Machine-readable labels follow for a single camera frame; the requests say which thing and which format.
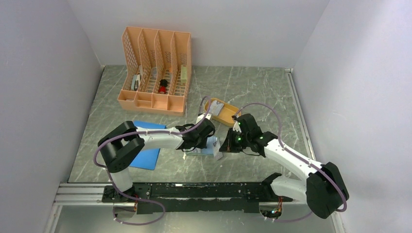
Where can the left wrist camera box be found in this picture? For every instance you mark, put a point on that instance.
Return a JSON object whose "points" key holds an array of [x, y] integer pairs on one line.
{"points": [[203, 116]]}

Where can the white grey utility knife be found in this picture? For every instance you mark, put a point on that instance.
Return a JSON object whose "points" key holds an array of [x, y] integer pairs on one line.
{"points": [[135, 82]]}

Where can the blue notebook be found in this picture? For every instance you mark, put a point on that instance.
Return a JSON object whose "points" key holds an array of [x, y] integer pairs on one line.
{"points": [[147, 159]]}

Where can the red black small bottle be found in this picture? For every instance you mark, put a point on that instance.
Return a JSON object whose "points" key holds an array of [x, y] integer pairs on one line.
{"points": [[163, 86]]}

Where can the aluminium table edge rail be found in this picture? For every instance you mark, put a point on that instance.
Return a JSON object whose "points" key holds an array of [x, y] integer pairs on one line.
{"points": [[301, 119]]}

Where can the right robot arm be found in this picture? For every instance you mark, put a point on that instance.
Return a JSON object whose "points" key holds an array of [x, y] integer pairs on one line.
{"points": [[319, 185]]}

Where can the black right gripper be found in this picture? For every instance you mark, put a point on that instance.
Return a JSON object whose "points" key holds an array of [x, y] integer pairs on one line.
{"points": [[228, 145]]}

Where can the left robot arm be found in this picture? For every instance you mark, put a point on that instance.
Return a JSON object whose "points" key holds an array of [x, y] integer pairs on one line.
{"points": [[121, 146]]}

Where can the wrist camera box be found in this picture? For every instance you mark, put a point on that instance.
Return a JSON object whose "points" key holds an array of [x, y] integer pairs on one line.
{"points": [[203, 116], [236, 127]]}

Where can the orange plastic file organizer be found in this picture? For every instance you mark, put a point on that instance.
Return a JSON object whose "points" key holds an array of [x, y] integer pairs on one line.
{"points": [[156, 54]]}

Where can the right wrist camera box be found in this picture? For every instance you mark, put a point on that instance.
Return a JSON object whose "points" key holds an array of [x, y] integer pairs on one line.
{"points": [[236, 127]]}

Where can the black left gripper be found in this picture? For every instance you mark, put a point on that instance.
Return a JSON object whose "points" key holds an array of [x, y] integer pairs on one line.
{"points": [[202, 144]]}

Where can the silver VIP card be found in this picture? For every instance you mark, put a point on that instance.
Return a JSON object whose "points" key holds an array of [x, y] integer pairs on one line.
{"points": [[216, 107]]}

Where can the aluminium front frame rail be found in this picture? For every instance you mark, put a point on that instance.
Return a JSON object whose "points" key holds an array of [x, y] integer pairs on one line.
{"points": [[90, 194]]}

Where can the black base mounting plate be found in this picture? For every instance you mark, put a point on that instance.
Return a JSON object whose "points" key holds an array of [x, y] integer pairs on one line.
{"points": [[152, 198]]}

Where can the pale green eraser block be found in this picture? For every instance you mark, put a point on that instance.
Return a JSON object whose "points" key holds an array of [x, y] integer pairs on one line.
{"points": [[183, 75]]}

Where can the yellow oval tray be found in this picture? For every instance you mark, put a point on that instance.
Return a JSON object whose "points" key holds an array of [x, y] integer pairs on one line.
{"points": [[225, 116]]}

